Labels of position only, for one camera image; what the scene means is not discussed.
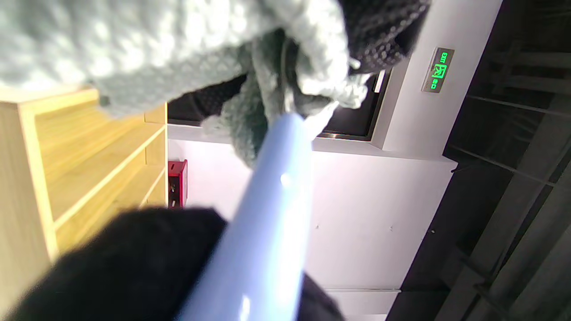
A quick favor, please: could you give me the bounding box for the green fish scale cleaning cloth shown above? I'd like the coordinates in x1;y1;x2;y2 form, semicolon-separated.
0;0;371;168

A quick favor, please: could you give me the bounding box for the green exit sign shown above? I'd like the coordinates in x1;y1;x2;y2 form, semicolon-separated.
422;47;455;94

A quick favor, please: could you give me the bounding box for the person's right hand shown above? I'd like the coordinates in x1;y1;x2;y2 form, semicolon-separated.
9;206;345;321

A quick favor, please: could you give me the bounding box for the wooden cutlery tray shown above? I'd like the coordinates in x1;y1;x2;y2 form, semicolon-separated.
0;87;169;308

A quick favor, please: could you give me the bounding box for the person's left hand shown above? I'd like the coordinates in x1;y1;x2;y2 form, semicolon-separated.
337;0;431;74

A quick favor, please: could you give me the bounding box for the blue-handled spoon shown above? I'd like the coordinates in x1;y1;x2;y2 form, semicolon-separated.
176;111;331;321

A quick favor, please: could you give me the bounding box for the red fire extinguisher cabinet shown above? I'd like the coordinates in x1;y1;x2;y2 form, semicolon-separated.
168;160;188;209

